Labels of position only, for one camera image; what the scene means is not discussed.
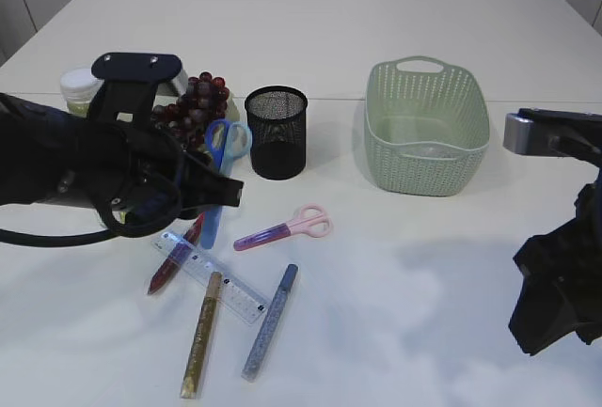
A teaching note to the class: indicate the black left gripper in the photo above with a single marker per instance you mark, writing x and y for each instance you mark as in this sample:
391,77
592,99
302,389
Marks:
116,166

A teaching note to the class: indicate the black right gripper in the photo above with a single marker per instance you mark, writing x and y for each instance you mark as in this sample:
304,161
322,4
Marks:
561,287

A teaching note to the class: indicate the blue scissors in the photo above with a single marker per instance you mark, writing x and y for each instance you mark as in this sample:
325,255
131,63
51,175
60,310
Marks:
227,142

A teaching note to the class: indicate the purple artificial grape bunch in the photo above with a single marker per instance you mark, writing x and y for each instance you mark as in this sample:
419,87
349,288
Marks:
204,85

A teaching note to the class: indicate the pink purple scissors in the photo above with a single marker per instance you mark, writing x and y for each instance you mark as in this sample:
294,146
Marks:
311,220

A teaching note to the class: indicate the yellow tea bottle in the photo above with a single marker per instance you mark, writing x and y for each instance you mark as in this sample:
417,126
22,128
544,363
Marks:
78,88

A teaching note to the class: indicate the clear plastic sheet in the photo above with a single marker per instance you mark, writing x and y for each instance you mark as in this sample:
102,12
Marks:
432,150

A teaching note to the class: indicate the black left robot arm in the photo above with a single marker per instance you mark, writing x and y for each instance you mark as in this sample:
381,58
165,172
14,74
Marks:
50,156

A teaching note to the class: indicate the red glitter glue pen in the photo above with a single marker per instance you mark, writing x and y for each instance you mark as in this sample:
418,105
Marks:
172,264

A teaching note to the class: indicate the black mesh pen holder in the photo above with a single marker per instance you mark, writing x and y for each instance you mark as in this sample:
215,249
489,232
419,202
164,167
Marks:
277,119

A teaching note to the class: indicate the clear plastic ruler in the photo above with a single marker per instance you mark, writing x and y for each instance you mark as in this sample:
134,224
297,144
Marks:
235,294

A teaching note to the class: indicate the silver blue glitter glue pen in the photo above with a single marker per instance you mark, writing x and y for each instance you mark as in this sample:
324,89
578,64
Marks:
269,325

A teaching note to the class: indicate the gold glitter glue pen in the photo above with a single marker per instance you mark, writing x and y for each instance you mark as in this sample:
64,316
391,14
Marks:
202,335

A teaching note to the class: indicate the green plastic woven basket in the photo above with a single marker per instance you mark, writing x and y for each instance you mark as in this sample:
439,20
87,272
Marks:
444,105

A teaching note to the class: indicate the green wavy glass bowl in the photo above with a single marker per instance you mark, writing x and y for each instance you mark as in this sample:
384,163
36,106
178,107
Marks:
189,117

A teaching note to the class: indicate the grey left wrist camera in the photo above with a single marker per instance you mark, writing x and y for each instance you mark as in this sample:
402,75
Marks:
130,83

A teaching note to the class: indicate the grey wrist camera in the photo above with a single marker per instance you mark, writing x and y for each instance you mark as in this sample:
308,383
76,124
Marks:
130,83
548,133

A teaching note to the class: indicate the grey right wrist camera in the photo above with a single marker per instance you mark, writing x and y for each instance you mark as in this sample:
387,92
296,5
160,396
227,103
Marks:
548,133

